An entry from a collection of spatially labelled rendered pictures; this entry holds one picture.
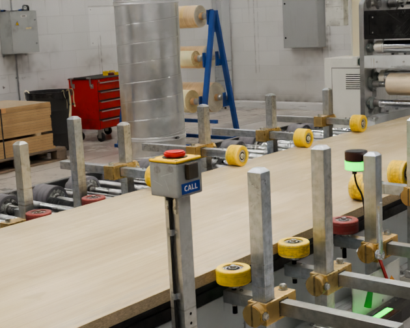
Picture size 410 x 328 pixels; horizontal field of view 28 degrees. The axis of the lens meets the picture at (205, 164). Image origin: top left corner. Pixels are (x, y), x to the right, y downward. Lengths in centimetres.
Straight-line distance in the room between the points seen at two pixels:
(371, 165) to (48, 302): 90
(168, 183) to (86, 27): 968
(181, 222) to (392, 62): 326
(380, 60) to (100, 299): 321
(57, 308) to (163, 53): 438
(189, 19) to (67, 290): 753
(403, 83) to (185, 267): 324
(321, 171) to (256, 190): 25
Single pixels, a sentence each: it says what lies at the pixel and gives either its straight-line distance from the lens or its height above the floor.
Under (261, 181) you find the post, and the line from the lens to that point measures 171.
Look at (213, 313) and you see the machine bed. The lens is 200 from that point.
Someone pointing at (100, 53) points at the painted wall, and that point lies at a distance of 1129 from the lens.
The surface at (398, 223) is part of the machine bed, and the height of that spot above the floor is 77.
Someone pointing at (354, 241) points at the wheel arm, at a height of 85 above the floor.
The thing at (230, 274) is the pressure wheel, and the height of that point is 90.
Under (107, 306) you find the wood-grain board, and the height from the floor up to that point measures 90.
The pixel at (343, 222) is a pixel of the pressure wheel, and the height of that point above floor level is 91.
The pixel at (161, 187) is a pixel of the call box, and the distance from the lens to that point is 150.
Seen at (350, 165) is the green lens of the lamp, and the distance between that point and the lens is 216.
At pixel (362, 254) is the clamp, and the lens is 218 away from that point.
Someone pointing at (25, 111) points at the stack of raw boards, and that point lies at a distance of 878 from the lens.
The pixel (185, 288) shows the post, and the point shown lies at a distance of 156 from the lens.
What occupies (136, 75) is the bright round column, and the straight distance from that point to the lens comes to 598.
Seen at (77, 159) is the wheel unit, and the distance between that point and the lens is 279.
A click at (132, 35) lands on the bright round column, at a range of 598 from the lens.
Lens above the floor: 147
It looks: 10 degrees down
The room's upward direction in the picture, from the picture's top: 3 degrees counter-clockwise
